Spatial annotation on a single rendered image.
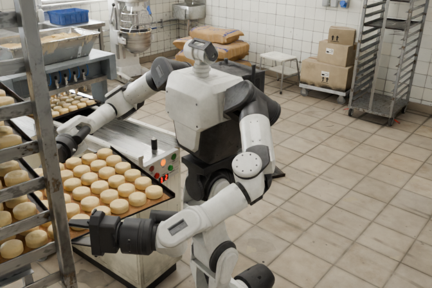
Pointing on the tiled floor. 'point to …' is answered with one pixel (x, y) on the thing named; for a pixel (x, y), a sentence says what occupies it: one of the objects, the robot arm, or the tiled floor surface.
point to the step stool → (281, 65)
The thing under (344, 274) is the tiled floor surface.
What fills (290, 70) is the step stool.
